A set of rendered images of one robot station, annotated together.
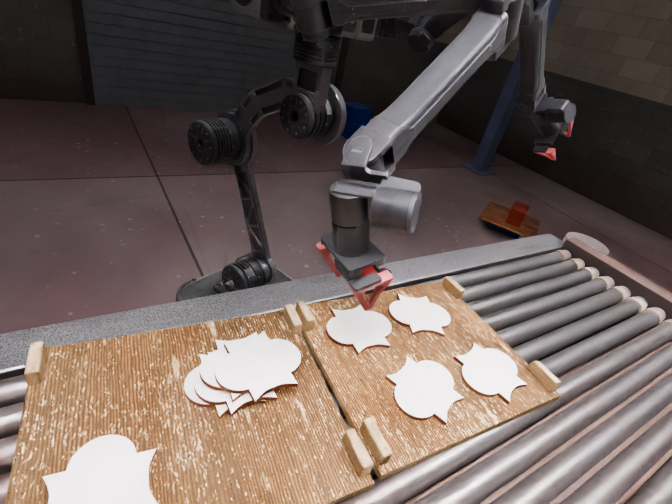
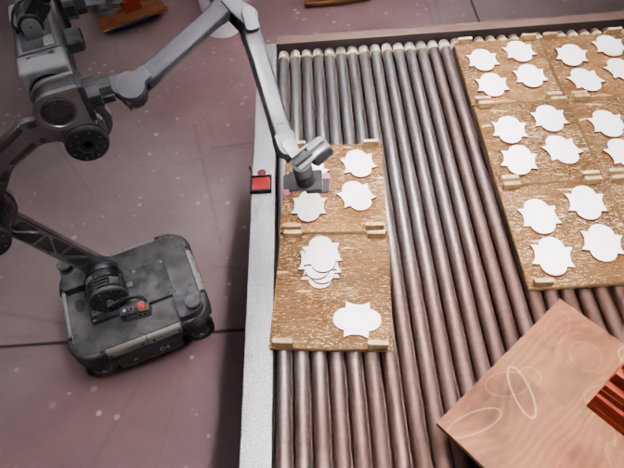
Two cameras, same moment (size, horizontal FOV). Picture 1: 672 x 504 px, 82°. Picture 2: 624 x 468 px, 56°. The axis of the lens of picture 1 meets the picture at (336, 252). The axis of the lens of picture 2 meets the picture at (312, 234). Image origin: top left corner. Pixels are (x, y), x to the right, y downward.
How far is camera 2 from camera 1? 1.37 m
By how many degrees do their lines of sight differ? 41
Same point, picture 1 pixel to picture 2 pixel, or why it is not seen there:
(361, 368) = (334, 216)
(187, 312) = (259, 284)
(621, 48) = not seen: outside the picture
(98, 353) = (281, 321)
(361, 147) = (290, 145)
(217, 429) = (344, 280)
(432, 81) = (271, 88)
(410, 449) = (381, 215)
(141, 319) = (256, 305)
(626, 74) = not seen: outside the picture
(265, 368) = (326, 252)
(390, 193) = (318, 149)
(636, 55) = not seen: outside the picture
